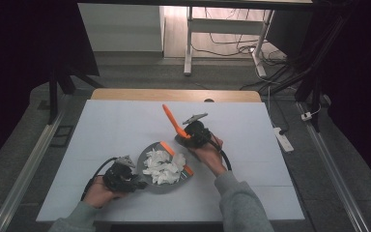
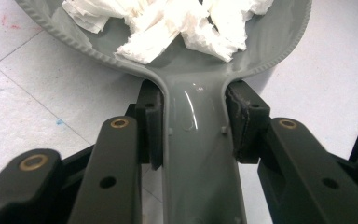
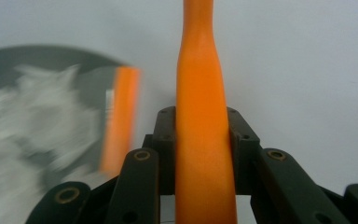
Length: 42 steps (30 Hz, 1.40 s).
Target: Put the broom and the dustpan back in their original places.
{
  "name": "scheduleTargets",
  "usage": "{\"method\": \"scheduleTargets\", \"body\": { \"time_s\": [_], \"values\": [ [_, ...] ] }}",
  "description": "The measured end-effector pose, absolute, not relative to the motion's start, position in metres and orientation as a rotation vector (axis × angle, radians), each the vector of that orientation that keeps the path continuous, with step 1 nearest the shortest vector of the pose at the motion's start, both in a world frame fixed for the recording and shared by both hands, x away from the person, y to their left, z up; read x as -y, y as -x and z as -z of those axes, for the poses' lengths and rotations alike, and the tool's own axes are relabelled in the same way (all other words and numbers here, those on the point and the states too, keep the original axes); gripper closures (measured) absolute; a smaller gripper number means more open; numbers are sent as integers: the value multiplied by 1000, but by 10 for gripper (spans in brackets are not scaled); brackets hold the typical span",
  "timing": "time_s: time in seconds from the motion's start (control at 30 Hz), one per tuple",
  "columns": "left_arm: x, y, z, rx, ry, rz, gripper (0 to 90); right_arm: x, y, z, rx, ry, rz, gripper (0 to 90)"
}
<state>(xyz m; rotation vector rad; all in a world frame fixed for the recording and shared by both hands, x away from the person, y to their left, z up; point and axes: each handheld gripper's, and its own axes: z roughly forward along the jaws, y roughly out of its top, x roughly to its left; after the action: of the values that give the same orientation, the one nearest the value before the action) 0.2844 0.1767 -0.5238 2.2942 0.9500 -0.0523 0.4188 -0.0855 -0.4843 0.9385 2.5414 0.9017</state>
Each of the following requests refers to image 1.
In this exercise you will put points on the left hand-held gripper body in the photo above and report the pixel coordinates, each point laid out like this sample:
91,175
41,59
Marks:
119,175

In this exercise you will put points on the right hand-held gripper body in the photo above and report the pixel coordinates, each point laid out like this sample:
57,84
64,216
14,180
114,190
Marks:
199,132

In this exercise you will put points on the grey dustpan with orange edge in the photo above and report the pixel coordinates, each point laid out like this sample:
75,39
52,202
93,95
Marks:
161,188

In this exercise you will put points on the pile of white paper scraps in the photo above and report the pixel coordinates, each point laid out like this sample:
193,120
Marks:
162,167

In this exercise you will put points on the person's left hand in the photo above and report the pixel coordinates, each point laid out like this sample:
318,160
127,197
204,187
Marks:
101,195

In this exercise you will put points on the person's right hand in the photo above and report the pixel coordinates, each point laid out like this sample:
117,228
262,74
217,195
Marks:
211,158

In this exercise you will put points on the wooden table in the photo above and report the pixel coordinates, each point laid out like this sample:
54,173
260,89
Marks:
161,95

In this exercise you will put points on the light blue table mat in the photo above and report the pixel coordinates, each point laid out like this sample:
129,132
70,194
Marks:
254,161

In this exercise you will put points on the white power strip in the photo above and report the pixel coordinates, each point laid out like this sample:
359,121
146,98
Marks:
283,139

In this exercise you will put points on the black tripod stand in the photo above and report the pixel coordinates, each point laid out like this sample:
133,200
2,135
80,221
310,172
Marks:
58,93

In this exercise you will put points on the small white adapter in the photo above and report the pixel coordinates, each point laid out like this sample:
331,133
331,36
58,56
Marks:
306,116

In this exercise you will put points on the white cabinet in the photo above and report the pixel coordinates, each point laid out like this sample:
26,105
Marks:
122,27

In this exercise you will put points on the black metal stand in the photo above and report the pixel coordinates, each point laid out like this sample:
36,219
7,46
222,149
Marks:
315,87

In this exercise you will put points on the black curtain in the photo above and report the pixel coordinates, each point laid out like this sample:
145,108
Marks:
19,64
360,80

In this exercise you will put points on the aluminium rail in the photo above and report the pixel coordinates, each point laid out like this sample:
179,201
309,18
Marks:
25,170
331,170

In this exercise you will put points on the white desk frame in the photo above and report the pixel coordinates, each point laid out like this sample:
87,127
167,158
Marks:
225,26

